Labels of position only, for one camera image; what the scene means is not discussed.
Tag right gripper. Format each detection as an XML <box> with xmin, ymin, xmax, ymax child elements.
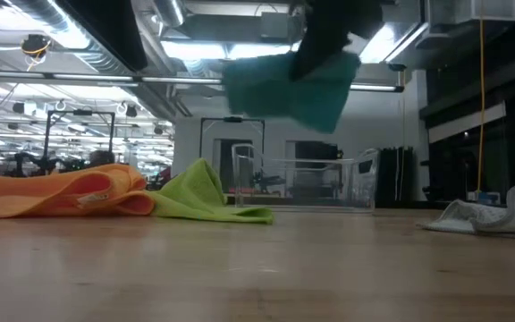
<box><xmin>289</xmin><ymin>0</ymin><xmax>384</xmax><ymax>82</ymax></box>

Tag blue microfiber towel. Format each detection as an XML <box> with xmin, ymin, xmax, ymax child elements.
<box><xmin>221</xmin><ymin>51</ymin><xmax>362</xmax><ymax>134</ymax></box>

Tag green microfiber towel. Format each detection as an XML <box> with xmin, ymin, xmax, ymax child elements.
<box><xmin>143</xmin><ymin>157</ymin><xmax>275</xmax><ymax>225</ymax></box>

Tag light grey waffle towel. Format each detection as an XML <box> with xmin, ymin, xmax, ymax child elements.
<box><xmin>420</xmin><ymin>183</ymin><xmax>515</xmax><ymax>242</ymax></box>

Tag orange microfiber towel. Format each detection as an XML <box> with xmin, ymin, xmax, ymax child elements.
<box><xmin>0</xmin><ymin>163</ymin><xmax>156</xmax><ymax>219</ymax></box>

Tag grey ceiling unit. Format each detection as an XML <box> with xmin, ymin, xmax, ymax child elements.
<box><xmin>259</xmin><ymin>11</ymin><xmax>306</xmax><ymax>45</ymax></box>

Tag clear plastic bin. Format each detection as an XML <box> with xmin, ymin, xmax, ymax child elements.
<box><xmin>232</xmin><ymin>142</ymin><xmax>380</xmax><ymax>214</ymax></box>

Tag black folded panels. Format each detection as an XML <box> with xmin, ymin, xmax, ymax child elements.
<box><xmin>376</xmin><ymin>145</ymin><xmax>416</xmax><ymax>202</ymax></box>

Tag silver round pipe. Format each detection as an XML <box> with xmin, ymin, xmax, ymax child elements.
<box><xmin>152</xmin><ymin>0</ymin><xmax>187</xmax><ymax>28</ymax></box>

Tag blue white box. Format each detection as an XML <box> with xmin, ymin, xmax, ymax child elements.
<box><xmin>465</xmin><ymin>190</ymin><xmax>503</xmax><ymax>207</ymax></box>

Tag long ceiling strip light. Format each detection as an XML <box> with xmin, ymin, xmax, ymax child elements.
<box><xmin>0</xmin><ymin>69</ymin><xmax>405</xmax><ymax>94</ymax></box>

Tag person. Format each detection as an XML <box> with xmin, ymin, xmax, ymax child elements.
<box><xmin>86</xmin><ymin>149</ymin><xmax>118</xmax><ymax>170</ymax></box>

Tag black frame rig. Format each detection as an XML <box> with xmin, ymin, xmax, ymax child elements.
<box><xmin>198</xmin><ymin>115</ymin><xmax>266</xmax><ymax>157</ymax></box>
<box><xmin>42</xmin><ymin>109</ymin><xmax>116</xmax><ymax>176</ymax></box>

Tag black aluminium table frame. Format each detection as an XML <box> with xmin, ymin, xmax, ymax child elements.
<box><xmin>373</xmin><ymin>196</ymin><xmax>453</xmax><ymax>211</ymax></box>

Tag silver ribbed ventilation duct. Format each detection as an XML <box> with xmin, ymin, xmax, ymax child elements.
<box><xmin>4</xmin><ymin>0</ymin><xmax>145</xmax><ymax>77</ymax></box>

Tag black ceiling cable reel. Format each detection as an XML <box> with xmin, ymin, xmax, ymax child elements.
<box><xmin>19</xmin><ymin>33</ymin><xmax>54</xmax><ymax>60</ymax></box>

